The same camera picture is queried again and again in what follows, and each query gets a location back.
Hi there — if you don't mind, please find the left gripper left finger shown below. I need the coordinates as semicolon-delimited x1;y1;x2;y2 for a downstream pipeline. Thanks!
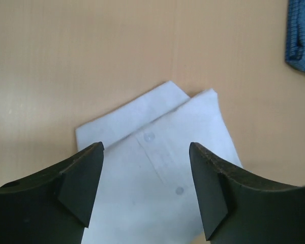
0;142;104;243

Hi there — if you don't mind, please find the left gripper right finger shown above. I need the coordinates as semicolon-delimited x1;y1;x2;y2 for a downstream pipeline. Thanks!
189;142;305;243

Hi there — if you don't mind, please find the white long sleeve shirt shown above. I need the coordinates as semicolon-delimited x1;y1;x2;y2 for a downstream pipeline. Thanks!
76;81;240;243

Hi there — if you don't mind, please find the folded blue checked shirt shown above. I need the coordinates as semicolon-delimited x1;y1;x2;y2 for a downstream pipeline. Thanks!
285;0;305;73

